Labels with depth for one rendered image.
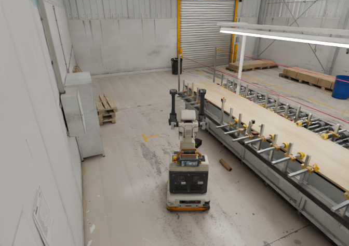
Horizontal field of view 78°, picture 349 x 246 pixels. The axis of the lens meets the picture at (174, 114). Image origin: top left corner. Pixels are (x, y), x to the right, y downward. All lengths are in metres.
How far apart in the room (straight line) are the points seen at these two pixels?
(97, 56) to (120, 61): 1.00
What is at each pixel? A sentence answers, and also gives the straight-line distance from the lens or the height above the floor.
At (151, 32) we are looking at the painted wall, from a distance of 10.73.
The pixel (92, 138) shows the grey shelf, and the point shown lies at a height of 0.48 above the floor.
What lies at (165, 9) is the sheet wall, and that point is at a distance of 10.96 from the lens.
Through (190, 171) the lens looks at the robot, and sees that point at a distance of 3.03.
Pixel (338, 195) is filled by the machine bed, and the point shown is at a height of 0.73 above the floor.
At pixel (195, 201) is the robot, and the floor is 0.24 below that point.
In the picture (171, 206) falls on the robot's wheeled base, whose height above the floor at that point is 0.13.
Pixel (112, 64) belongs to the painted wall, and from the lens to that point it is 10.53.
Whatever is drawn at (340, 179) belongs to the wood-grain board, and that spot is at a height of 0.90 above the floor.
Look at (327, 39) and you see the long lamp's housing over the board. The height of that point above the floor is 2.36.
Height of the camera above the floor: 2.62
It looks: 25 degrees down
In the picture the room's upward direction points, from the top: straight up
